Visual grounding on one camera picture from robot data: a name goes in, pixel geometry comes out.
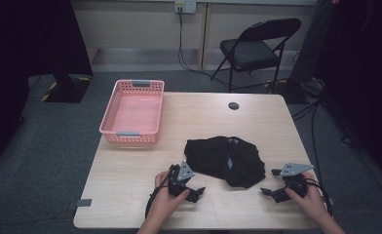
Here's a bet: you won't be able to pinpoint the black wall socket cable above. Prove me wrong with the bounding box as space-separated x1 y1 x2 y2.
177 8 233 88

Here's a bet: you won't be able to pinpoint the black stand base striped tape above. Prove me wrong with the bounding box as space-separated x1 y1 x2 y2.
40 73 93 104

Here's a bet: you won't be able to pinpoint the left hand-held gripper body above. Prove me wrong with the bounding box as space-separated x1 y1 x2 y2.
167 160 196 198

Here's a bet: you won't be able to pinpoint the grey tape piece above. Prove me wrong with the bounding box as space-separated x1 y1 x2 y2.
75 198 93 208

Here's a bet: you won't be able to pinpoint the person's right hand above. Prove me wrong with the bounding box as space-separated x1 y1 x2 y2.
285 172 326 220

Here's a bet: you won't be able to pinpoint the white wall socket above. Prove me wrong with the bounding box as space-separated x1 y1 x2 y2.
173 0 197 15

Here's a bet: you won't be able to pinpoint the pink plastic basket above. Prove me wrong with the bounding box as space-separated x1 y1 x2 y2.
98 79 166 145

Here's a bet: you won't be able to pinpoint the black curtain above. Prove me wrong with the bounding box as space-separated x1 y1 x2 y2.
0 0 95 172
289 0 382 186

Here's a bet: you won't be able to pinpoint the black printed t-shirt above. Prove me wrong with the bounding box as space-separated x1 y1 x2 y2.
183 136 267 189

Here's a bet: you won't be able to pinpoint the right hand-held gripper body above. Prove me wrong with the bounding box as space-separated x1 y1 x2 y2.
279 162 315 199

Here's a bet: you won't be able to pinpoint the black folding chair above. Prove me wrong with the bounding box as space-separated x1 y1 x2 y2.
210 18 302 94

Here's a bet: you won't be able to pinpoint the black floor cables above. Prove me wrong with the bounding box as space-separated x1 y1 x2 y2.
290 96 363 196

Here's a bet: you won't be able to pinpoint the right hand-held gripper black cable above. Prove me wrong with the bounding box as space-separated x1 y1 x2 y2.
305 177 334 217

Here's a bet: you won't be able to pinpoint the person's left hand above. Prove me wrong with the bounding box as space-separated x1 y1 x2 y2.
147 171 191 225

